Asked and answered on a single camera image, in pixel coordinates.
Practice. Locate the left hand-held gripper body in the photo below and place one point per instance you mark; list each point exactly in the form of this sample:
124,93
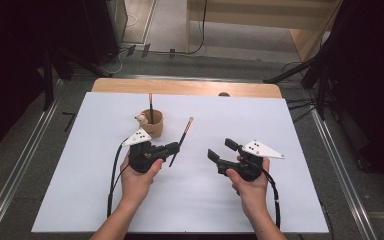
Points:
143,155

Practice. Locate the white table mat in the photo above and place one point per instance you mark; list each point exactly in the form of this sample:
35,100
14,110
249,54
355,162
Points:
186,200

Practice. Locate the wooden table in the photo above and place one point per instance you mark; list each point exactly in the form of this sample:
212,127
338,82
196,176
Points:
180,87

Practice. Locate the wooden post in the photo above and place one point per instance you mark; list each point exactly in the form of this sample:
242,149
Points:
188,26

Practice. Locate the tan bear ceramic pot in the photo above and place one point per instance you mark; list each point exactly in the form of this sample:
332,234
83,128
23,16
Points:
155,128

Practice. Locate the person's left hand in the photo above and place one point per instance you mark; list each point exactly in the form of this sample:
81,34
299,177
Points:
135,186

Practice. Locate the black tripod stand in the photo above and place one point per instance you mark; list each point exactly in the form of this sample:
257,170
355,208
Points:
320,86
48,80

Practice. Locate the aluminium floor rail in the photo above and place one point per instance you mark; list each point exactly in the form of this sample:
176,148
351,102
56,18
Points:
16,173
343,180

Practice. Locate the black cabinet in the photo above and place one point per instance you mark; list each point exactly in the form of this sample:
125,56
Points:
103,26

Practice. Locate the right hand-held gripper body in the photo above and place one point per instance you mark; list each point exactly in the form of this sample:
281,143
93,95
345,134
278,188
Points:
251,166

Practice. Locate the dark curtain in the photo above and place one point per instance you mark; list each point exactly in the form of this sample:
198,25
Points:
373,66
6,66

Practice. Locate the person's right hand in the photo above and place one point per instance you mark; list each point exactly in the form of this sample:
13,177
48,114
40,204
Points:
253,196

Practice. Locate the beige wooden panel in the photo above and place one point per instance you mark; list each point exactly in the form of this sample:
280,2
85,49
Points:
263,13

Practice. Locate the small dark round object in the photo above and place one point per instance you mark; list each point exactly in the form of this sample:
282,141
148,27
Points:
224,94

